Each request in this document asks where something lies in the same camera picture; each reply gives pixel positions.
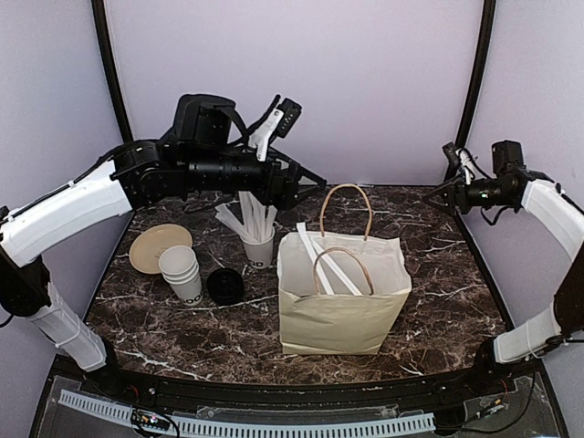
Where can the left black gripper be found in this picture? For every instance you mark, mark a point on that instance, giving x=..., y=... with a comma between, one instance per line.
x=286, y=196

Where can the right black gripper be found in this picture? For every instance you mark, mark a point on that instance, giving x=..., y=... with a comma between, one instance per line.
x=450, y=191

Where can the white straw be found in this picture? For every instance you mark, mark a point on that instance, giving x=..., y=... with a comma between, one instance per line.
x=320, y=278
x=339, y=272

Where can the stack of black lids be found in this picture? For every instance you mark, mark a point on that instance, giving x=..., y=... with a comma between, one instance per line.
x=225, y=286

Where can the brown paper bag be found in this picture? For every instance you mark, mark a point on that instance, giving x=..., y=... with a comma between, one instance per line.
x=317, y=324

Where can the stack of white paper cups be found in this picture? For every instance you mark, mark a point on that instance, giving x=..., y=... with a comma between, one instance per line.
x=180, y=269

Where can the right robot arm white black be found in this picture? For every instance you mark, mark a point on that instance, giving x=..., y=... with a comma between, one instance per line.
x=561, y=321

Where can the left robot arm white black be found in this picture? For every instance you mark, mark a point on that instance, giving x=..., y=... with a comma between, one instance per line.
x=126, y=179

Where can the bundle of wrapped white straws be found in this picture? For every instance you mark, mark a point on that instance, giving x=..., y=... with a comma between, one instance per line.
x=258, y=219

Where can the white cup holding straws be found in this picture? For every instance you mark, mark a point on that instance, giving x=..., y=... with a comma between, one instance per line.
x=260, y=254

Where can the beige paper plate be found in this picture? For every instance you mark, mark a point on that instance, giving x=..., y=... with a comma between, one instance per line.
x=147, y=248

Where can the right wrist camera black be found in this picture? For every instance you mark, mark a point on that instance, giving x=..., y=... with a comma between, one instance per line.
x=506, y=156

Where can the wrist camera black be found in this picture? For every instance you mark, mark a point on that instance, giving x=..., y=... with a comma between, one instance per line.
x=506, y=156
x=205, y=119

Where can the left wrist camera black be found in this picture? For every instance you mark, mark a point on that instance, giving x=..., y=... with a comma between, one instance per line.
x=205, y=119

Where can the right black frame post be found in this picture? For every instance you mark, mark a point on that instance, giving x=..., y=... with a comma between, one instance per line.
x=477, y=72

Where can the black frame post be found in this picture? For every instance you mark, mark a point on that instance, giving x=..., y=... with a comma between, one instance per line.
x=110, y=69
x=477, y=72

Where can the black front rail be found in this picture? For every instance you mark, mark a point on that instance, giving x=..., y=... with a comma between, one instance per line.
x=171, y=393

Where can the white slotted cable duct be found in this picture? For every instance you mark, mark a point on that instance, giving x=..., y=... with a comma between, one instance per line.
x=182, y=425

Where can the left black frame post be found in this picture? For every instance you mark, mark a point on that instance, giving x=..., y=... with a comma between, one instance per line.
x=110, y=69

